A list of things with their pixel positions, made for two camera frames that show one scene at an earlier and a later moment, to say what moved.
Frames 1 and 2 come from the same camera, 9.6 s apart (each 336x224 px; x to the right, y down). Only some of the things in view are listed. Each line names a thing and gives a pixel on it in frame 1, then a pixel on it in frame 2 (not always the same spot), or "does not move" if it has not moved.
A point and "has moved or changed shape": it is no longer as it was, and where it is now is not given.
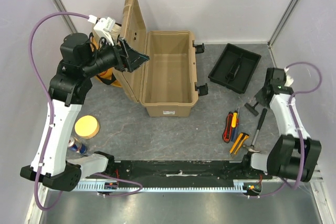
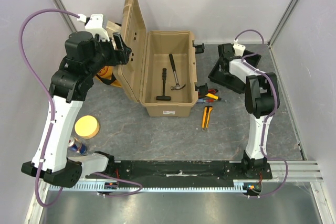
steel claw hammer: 252,147 has moved or changed shape
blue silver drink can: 74,145 does not move
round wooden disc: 86,127 does not move
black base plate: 184,173 does not move
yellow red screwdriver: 234,117 → 213,96
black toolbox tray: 235,68 does not move
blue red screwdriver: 235,132 → 204,100
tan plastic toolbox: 165,83 does not move
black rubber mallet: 251,109 has moved or changed shape
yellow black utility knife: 239,142 → 206,116
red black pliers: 227,131 → 211,91
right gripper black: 262,96 → 225,57
